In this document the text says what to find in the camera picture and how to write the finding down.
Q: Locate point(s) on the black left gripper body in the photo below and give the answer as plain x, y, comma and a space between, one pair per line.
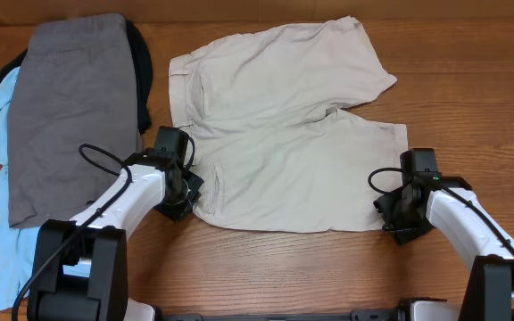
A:
179, 201

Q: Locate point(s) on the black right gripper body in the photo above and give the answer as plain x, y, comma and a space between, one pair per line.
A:
404, 221

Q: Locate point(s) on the beige khaki shorts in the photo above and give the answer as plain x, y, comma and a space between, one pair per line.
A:
277, 145

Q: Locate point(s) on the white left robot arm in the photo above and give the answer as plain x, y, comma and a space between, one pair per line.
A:
80, 270

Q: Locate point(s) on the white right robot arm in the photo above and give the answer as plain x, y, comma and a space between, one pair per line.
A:
485, 247

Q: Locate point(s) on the black garment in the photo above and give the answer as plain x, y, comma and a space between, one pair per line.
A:
143, 67

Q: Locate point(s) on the grey shorts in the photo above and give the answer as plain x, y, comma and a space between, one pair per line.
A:
76, 85

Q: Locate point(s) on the light blue shirt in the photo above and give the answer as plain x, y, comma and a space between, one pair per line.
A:
17, 245

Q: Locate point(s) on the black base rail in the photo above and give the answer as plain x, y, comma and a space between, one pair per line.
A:
275, 317

